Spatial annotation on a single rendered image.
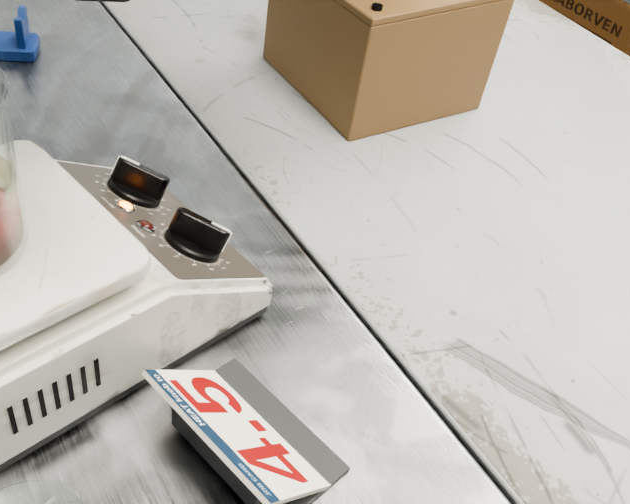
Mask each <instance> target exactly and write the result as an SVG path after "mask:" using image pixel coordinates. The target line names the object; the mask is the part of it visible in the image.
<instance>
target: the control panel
mask: <svg viewBox="0 0 630 504"><path fill-rule="evenodd" d="M56 162H57V163H58V164H59V165H60V166H61V167H63V168H64V169H65V170H66V171H67V172H68V173H69V174H70V175H71V176H72V177H73V178H74V179H75V180H76V181H77V182H78V183H79V184H80V185H81V186H82V187H83V188H84V189H86V190H87V191H88V192H89V193H90V194H91V195H92V196H93V197H94V198H95V199H96V200H97V201H98V202H99V203H100V204H101V205H102V206H103V207H104V208H105V209H106V210H107V211H108V212H110V213H111V214H112V215H113V216H114V217H115V218H116V219H117V220H118V221H119V222H120V223H121V224H122V225H123V226H124V227H125V228H126V229H127V230H128V231H129V232H130V233H131V234H132V235H134V236H135V237H136V238H137V239H138V240H139V241H140V242H141V243H142V244H143V245H144V246H145V247H146V249H147V250H148V252H149V253H151V254H152V255H153V256H154V257H155V258H156V259H157V260H158V261H159V262H160V263H161V264H162V265H163V266H164V267H165V268H166V269H167V270H168V271H169V272H170V273H171V274H172V275H173V276H175V277H176V278H178V279H181V280H194V279H232V278H264V277H266V276H265V275H264V274H263V273H262V272H260V271H259V270H258V269H257V268H256V267H255V266H254V265H252V264H251V263H250V262H249V261H248V260H247V259H246V258H244V257H243V256H242V255H241V254H240V253H239V252H238V251H236V250H235V249H234V248H233V247H232V246H231V245H230V244H228V243H227V245H226V246H225V248H224V250H223V252H221V253H220V256H219V258H218V259H217V261H216V262H213V263H206V262H201V261H197V260H194V259H192V258H189V257H187V256H185V255H183V254H182V253H180V252H178V251H177V250H175V249H174V248H173V247H172V246H171V245H170V244H169V243H168V242H167V241H166V239H165V233H166V231H167V229H168V227H169V225H170V223H171V221H172V218H173V216H174V214H175V212H176V210H177V209H178V208H179V207H184V208H186V209H188V208H187V207H186V206H185V205H184V204H183V203H182V202H180V201H179V200H178V199H177V198H176V197H175V196H174V195H172V194H171V193H170V192H169V191H168V190H167V189H166V191H165V193H164V196H163V198H162V199H161V202H160V204H159V206H158V207H156V208H146V207H142V206H138V205H135V204H133V203H130V202H129V203H130V204H131V205H132V206H133V209H126V208H124V207H122V206H121V205H120V204H119V202H120V201H126V200H124V199H122V198H121V197H119V196H118V195H116V194H115V193H114V192H113V191H112V190H111V189H110V188H109V187H108V184H107V183H108V180H109V178H110V177H111V171H112V169H110V168H103V167H96V166H88V165H81V164H74V163H67V162H60V161H56ZM126 202H128V201H126ZM188 210H190V209H188ZM190 211H191V210H190ZM142 220H146V221H149V222H150V223H152V224H153V226H154V228H153V229H148V228H145V227H144V226H142V225H141V224H140V222H141V221H142Z"/></svg>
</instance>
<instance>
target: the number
mask: <svg viewBox="0 0 630 504"><path fill-rule="evenodd" d="M159 374H160V375H161V376H162V377H163V378H164V379H165V380H166V381H167V382H168V383H169V384H170V385H171V386H172V387H173V388H174V389H175V390H176V391H177V392H178V393H179V394H180V395H181V396H182V398H183V399H184V400H185V401H186V402H187V403H188V404H189V405H190V406H191V407H192V408H193V409H194V410H195V411H196V412H197V413H198V414H199V415H200V416H201V417H202V418H203V419H204V420H205V422H206V423H207V424H208V425H209V426H210V427H211V428H212V429H213V430H214V431H215V432H216V433H217V434H218V435H219V436H220V437H221V438H222V439H223V440H224V441H225V442H226V443H227V444H228V446H229V447H230V448H231V449H232V450H233V451H234V452H235V453H236V454H237V455H238V456H239V457H240V458H241V459H242V460H243V461H244V462H245V463H246V464H247V465H248V466H249V467H250V468H251V469H252V471H253V472H254V473H255V474H256V475H257V476H258V477H259V478H260V479H261V480H262V481H263V482H264V483H265V484H266V485H267V486H268V487H269V488H270V489H271V490H272V491H273V492H274V493H275V495H276V496H277V495H280V494H284V493H287V492H291V491H294V490H297V489H301V488H304V487H308V486H311V485H315V484H318V483H321V481H320V480H319V479H318V478H317V477H316V476H315V475H314V474H313V473H312V472H311V471H310V470H309V469H308V468H307V467H306V466H305V465H304V464H303V463H302V462H301V461H300V460H299V459H298V458H297V457H296V456H295V455H294V454H293V453H292V452H291V451H290V450H289V449H288V448H287V447H286V446H285V445H284V444H283V443H282V442H281V441H280V440H279V439H278V438H277V437H276V436H275V435H274V434H273V433H272V432H271V431H269V430H268V429H267V428H266V427H265V426H264V425H263V424H262V423H261V422H260V421H259V420H258V419H257V418H256V417H255V416H254V415H253V414H252V413H251V412H250V411H249V410H248V409H247V408H246V407H245V406H244V405H243V404H242V403H241V402H240V401H239V400H238V399H237V398H236V397H235V396H234V395H233V394H232V393H231V392H230V391H229V390H228V389H227V388H226V387H225V386H224V385H223V384H222V383H221V382H220V381H219V380H218V379H217V378H216V377H215V376H214V375H213V374H212V373H159Z"/></svg>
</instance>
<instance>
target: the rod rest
mask: <svg viewBox="0 0 630 504"><path fill-rule="evenodd" d="M14 26H15V32H8V31H0V61H12V62H35V61H36V57H37V54H38V50H39V46H40V40H39V35H38V34H37V33H30V31H29V24H28V17H27V10H26V7H25V6H18V17H15V18H14Z"/></svg>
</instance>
